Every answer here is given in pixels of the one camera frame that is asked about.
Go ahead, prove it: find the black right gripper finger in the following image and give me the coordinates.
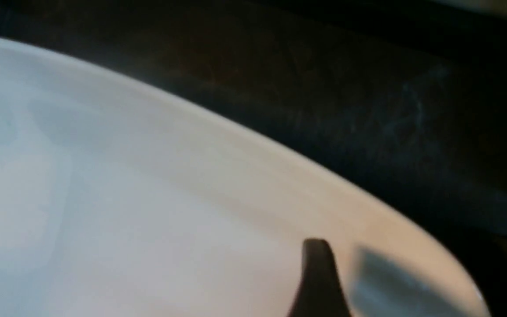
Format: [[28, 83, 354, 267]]
[[288, 239, 351, 317]]

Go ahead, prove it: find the large white rice plate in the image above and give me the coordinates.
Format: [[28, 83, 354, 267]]
[[0, 38, 491, 317]]

